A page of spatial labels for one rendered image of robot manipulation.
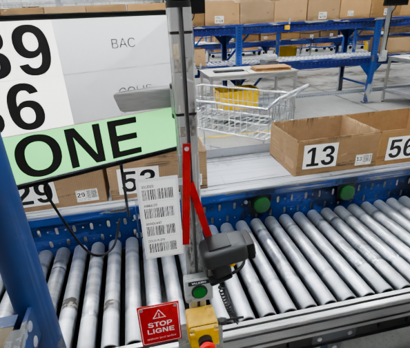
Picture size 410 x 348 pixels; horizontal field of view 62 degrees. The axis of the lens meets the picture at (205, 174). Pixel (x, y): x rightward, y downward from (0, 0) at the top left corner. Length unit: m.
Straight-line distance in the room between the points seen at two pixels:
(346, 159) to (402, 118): 0.58
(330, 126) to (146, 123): 1.27
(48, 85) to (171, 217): 0.35
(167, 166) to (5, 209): 1.11
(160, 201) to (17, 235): 0.47
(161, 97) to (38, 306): 0.53
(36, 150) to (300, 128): 1.35
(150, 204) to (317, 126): 1.27
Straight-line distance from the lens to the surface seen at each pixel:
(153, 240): 0.76
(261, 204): 1.43
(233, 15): 5.98
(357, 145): 1.62
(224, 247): 0.74
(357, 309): 1.16
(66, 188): 1.39
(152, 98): 0.74
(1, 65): 0.69
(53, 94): 0.70
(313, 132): 1.83
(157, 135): 0.77
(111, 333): 1.07
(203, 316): 0.89
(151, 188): 0.70
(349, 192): 1.60
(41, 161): 0.72
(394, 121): 2.09
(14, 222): 0.27
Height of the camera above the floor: 1.54
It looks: 25 degrees down
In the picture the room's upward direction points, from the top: 2 degrees counter-clockwise
